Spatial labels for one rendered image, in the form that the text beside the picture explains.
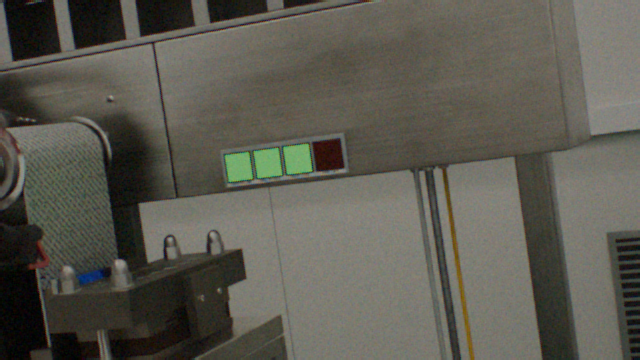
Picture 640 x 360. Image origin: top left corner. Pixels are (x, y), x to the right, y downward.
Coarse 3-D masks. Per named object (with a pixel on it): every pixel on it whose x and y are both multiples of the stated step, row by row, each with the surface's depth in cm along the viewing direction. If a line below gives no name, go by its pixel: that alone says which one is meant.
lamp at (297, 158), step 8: (304, 144) 192; (288, 152) 193; (296, 152) 192; (304, 152) 192; (288, 160) 193; (296, 160) 193; (304, 160) 192; (288, 168) 193; (296, 168) 193; (304, 168) 192
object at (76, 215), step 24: (24, 192) 178; (48, 192) 183; (72, 192) 189; (96, 192) 196; (48, 216) 182; (72, 216) 188; (96, 216) 195; (48, 240) 181; (72, 240) 188; (96, 240) 194; (72, 264) 187; (96, 264) 193
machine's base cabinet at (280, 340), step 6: (282, 336) 201; (270, 342) 197; (276, 342) 199; (282, 342) 201; (258, 348) 192; (264, 348) 194; (270, 348) 196; (276, 348) 199; (282, 348) 201; (252, 354) 190; (258, 354) 192; (264, 354) 194; (270, 354) 196; (276, 354) 198; (282, 354) 201
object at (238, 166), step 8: (248, 152) 196; (232, 160) 198; (240, 160) 197; (248, 160) 196; (232, 168) 198; (240, 168) 197; (248, 168) 196; (232, 176) 198; (240, 176) 197; (248, 176) 197
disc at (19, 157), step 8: (0, 128) 178; (0, 136) 178; (8, 136) 177; (8, 144) 177; (16, 144) 177; (16, 152) 177; (16, 160) 177; (24, 160) 177; (24, 168) 177; (16, 176) 177; (24, 176) 177; (16, 184) 177; (24, 184) 177; (16, 192) 178; (0, 200) 179; (8, 200) 178; (0, 208) 179
